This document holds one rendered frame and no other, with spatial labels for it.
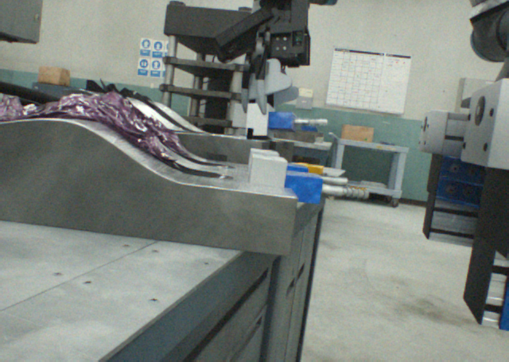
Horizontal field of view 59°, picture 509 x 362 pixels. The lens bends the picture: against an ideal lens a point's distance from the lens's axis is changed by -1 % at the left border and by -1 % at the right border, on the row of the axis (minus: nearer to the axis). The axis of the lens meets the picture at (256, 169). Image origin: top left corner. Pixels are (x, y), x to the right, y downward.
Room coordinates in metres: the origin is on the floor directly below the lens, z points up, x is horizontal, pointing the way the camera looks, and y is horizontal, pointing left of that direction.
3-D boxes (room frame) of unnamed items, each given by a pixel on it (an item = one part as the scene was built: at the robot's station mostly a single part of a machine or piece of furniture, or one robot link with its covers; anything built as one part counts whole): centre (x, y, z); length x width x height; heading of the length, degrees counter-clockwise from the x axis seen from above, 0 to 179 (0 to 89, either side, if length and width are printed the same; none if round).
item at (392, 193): (6.58, -1.52, 0.47); 1.10 x 0.52 x 0.94; 88
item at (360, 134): (6.61, -1.36, 0.94); 0.41 x 0.33 x 0.29; 88
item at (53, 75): (7.47, 3.50, 1.26); 0.42 x 0.33 x 0.29; 81
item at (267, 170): (0.49, -0.06, 0.86); 0.13 x 0.05 x 0.05; 92
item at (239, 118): (1.08, 0.00, 0.93); 0.13 x 0.05 x 0.05; 75
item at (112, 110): (0.53, 0.21, 0.90); 0.26 x 0.18 x 0.08; 92
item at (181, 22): (5.46, 0.58, 1.03); 1.54 x 0.94 x 2.06; 171
